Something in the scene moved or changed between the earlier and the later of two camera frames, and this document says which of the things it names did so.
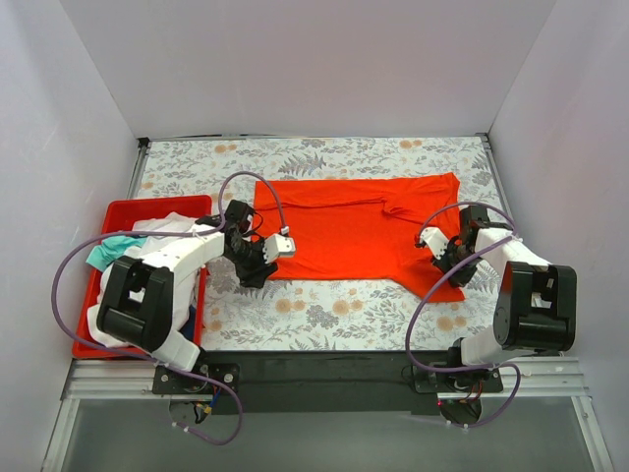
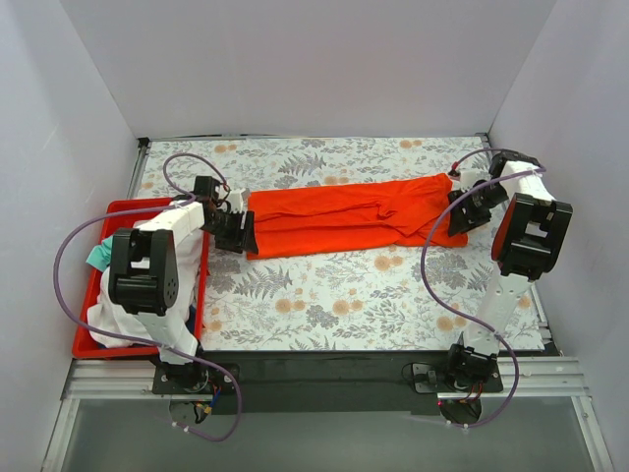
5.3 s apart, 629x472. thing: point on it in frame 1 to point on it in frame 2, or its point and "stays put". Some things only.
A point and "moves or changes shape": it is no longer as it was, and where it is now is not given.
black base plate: x=326 y=382 stays put
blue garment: x=188 y=328 stays put
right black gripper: x=452 y=268 to x=468 y=211
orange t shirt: x=361 y=229 moves or changes shape
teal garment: x=111 y=248 stays put
